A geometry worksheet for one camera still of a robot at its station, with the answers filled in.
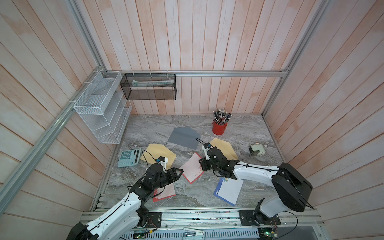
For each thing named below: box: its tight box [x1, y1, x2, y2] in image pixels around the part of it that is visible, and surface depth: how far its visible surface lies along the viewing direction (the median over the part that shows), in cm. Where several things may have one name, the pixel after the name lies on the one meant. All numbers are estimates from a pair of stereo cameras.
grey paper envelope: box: [167, 126, 201, 150], surface depth 110 cm
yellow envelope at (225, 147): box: [209, 137, 239, 160], surface depth 100 cm
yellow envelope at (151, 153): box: [139, 144, 177, 171], surface depth 100 cm
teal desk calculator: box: [117, 148, 141, 167], surface depth 96 cm
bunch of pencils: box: [212, 108, 232, 126], surface depth 98 cm
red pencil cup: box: [212, 122, 228, 136], surface depth 112 cm
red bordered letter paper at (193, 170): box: [181, 152, 204, 185], surface depth 91 cm
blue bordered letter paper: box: [213, 177, 244, 207], surface depth 85 cm
